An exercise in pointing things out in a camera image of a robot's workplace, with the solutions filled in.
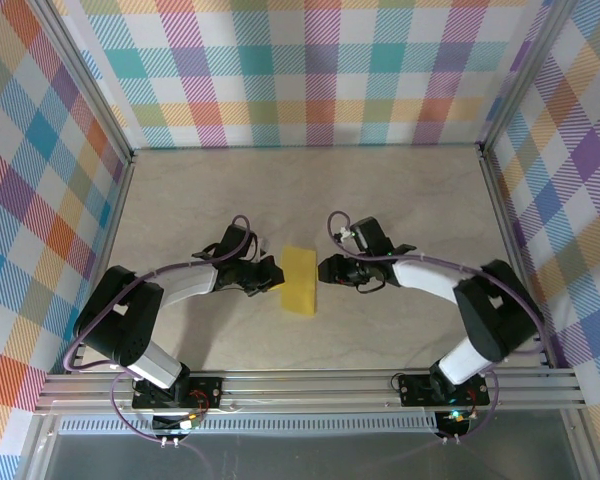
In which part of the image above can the yellow square paper sheet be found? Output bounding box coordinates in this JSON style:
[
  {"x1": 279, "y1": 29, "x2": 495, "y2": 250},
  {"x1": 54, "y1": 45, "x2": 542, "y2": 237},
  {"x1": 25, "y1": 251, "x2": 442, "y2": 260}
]
[{"x1": 279, "y1": 243, "x2": 319, "y2": 319}]

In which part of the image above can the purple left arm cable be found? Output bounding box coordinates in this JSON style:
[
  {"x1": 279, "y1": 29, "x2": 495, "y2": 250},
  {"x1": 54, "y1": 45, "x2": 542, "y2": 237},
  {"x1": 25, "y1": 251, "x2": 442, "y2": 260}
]
[{"x1": 62, "y1": 214, "x2": 259, "y2": 480}]

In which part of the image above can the small black circuit board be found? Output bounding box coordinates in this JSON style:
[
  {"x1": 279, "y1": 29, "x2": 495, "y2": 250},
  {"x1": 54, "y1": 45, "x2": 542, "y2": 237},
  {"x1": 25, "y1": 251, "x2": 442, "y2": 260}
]
[
  {"x1": 437, "y1": 408, "x2": 476, "y2": 435},
  {"x1": 151, "y1": 410, "x2": 204, "y2": 435}
]

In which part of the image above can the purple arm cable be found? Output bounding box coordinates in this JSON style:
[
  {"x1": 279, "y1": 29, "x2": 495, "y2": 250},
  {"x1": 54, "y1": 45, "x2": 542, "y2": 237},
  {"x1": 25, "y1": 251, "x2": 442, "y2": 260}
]
[
  {"x1": 327, "y1": 209, "x2": 546, "y2": 454},
  {"x1": 62, "y1": 214, "x2": 259, "y2": 480}
]

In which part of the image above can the aluminium frame cross rail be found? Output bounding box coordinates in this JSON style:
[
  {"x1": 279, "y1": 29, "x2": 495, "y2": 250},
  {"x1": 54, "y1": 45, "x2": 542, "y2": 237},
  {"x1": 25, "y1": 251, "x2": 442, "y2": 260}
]
[{"x1": 33, "y1": 368, "x2": 587, "y2": 414}]

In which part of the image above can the aluminium frame post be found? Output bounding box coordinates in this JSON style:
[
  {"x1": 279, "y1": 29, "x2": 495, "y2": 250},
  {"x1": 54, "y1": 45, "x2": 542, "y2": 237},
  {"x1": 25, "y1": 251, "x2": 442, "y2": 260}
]
[
  {"x1": 477, "y1": 0, "x2": 579, "y2": 161},
  {"x1": 27, "y1": 0, "x2": 137, "y2": 169}
]

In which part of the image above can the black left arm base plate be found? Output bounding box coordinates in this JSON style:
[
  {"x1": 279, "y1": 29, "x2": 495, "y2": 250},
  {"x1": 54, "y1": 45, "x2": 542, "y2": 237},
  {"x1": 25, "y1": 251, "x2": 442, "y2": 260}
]
[{"x1": 131, "y1": 375, "x2": 225, "y2": 409}]

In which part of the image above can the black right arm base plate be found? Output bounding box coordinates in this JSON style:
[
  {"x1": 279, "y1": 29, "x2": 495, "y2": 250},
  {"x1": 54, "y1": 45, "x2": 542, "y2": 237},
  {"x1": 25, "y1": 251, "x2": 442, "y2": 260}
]
[{"x1": 397, "y1": 372, "x2": 492, "y2": 407}]

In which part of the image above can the grey slotted cable duct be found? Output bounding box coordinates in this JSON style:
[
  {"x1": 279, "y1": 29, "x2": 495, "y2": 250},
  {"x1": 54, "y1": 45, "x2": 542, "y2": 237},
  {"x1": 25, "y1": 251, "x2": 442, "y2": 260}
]
[{"x1": 59, "y1": 418, "x2": 439, "y2": 435}]

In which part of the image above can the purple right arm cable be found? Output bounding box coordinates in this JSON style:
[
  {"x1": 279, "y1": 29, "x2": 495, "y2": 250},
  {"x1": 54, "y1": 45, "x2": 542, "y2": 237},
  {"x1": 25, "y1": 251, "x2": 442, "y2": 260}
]
[{"x1": 327, "y1": 209, "x2": 546, "y2": 454}]

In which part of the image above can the grey metal panel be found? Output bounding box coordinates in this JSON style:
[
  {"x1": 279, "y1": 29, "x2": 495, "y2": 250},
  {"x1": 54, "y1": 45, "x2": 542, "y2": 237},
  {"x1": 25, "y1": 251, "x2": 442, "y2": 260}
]
[{"x1": 42, "y1": 433, "x2": 581, "y2": 480}]

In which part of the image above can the aluminium frame side rail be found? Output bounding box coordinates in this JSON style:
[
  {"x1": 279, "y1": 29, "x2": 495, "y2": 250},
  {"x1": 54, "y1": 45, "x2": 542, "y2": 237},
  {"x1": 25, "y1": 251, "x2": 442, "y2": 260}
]
[
  {"x1": 65, "y1": 149, "x2": 139, "y2": 375},
  {"x1": 477, "y1": 144, "x2": 554, "y2": 371}
]

